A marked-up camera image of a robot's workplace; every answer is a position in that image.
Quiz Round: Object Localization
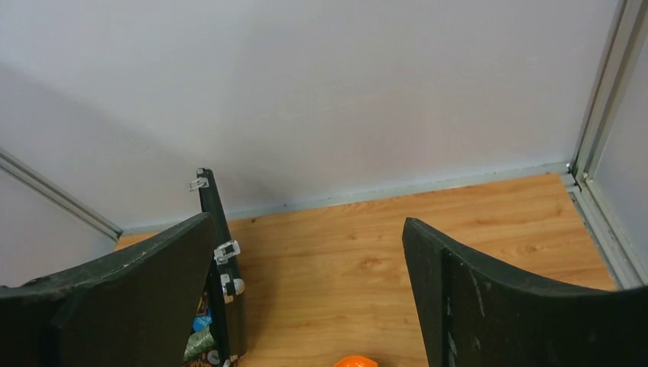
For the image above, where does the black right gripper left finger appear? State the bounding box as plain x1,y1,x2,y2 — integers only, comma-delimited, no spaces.
1,213,217,366

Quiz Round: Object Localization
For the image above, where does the orange curved toy block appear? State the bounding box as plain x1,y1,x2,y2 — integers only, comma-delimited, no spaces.
334,356,378,367

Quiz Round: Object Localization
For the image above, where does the black poker chip case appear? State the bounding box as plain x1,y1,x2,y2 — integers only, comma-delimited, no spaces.
182,168,248,366

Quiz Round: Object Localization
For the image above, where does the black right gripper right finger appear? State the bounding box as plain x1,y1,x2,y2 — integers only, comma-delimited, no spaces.
402,218,647,366

